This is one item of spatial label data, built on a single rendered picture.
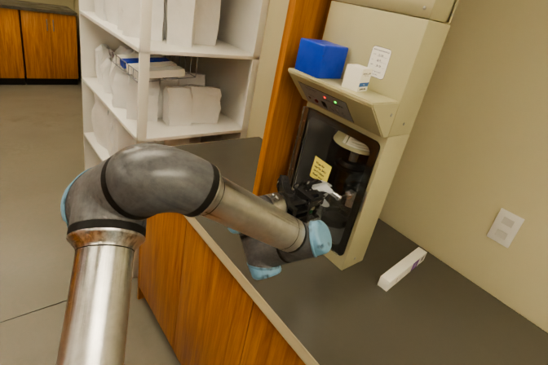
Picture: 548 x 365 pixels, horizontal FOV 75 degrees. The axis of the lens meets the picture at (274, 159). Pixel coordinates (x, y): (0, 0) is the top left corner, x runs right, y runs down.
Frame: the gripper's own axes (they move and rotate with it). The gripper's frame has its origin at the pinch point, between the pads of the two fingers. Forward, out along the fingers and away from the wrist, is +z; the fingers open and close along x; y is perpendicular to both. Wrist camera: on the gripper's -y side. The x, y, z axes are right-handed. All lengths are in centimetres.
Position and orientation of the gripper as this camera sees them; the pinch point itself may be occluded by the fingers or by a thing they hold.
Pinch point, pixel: (325, 188)
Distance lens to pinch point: 110.1
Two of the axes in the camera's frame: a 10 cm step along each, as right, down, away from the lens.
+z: 7.8, -1.3, 6.2
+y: 6.0, 4.4, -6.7
